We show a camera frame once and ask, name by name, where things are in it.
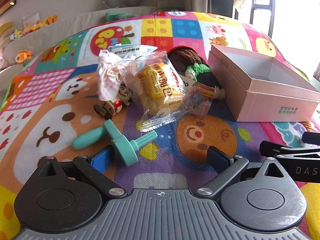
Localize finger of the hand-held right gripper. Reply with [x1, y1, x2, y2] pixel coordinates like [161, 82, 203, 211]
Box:
[259, 141, 320, 158]
[302, 131, 320, 146]

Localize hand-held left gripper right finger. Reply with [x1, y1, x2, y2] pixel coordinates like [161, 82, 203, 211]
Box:
[196, 146, 287, 200]

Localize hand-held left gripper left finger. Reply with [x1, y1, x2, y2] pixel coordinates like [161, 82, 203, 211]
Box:
[35, 145, 128, 200]

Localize teal toy hand tool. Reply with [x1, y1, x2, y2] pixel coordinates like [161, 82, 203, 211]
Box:
[72, 119, 158, 167]

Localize pink cardboard box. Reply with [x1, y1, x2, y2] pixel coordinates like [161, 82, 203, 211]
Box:
[207, 44, 320, 122]

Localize colourful card packet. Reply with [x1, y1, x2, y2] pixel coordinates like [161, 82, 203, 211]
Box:
[178, 74, 216, 120]

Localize packaged yellow bread bun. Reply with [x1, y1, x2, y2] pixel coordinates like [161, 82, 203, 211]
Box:
[124, 51, 187, 132]

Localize white blue gauze packet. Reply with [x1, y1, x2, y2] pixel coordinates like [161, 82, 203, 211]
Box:
[108, 44, 158, 62]

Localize colourful cartoon play mat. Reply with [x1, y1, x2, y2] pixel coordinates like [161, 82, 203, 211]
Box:
[0, 11, 320, 240]

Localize small cartoon figurine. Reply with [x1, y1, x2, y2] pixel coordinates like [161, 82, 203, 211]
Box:
[93, 84, 133, 120]

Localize white pink plaid cloth pouch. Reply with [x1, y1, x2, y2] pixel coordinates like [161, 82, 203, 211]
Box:
[97, 50, 126, 101]

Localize brown green crochet doll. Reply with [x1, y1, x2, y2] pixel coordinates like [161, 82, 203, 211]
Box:
[167, 46, 226, 98]

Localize orange fish plush toy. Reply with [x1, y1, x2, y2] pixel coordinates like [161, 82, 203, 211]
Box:
[15, 50, 33, 64]

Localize teal cloth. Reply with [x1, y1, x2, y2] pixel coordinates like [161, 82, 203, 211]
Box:
[105, 12, 141, 23]

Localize small pale plush toy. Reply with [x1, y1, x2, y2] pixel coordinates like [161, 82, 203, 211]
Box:
[8, 28, 22, 42]

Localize dark window frame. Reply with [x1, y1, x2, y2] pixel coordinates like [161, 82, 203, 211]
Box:
[249, 0, 278, 38]

